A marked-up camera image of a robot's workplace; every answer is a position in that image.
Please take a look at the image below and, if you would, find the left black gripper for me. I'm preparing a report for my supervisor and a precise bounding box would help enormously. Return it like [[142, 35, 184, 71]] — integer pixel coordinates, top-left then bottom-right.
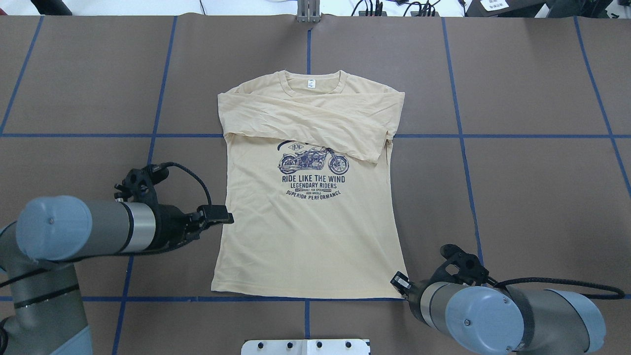
[[114, 164, 234, 249]]

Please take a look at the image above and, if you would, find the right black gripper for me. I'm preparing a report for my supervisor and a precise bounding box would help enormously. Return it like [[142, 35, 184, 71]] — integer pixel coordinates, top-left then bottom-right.
[[390, 244, 491, 299]]

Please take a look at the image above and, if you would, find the cream long-sleeve graphic shirt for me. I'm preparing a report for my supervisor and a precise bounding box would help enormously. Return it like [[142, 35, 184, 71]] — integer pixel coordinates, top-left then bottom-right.
[[211, 71, 406, 299]]

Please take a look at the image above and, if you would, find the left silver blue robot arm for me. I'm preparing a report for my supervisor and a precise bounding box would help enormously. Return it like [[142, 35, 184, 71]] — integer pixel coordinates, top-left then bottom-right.
[[1, 162, 234, 355]]

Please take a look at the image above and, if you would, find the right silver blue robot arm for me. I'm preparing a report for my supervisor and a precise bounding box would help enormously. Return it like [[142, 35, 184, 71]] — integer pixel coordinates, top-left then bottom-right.
[[390, 244, 606, 355]]

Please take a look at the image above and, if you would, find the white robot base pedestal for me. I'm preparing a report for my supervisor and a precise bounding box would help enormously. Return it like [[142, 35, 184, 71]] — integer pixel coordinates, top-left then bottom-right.
[[241, 339, 372, 355]]

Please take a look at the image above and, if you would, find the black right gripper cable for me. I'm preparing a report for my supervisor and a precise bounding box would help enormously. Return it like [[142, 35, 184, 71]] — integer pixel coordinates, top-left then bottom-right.
[[493, 278, 626, 300]]

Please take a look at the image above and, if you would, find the aluminium frame post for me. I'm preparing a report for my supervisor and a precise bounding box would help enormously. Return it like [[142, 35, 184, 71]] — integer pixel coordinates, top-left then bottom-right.
[[297, 0, 321, 23]]

